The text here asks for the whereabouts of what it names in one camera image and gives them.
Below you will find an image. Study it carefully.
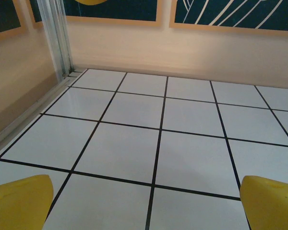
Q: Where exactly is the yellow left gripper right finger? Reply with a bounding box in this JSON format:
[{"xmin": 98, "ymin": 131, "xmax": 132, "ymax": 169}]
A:
[{"xmin": 240, "ymin": 175, "xmax": 288, "ymax": 230}]

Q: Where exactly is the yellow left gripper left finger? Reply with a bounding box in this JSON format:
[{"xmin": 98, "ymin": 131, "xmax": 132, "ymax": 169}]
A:
[{"xmin": 0, "ymin": 174, "xmax": 54, "ymax": 230}]

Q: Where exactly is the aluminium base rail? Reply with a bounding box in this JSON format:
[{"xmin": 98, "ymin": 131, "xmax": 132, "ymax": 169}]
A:
[{"xmin": 0, "ymin": 70, "xmax": 87, "ymax": 156}]

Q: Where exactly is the aluminium frame post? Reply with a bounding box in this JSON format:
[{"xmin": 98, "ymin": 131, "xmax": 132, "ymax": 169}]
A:
[{"xmin": 37, "ymin": 0, "xmax": 74, "ymax": 81}]

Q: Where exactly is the wall panel yellow oval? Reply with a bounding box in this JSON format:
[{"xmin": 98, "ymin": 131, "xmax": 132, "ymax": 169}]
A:
[{"xmin": 28, "ymin": 0, "xmax": 163, "ymax": 29}]

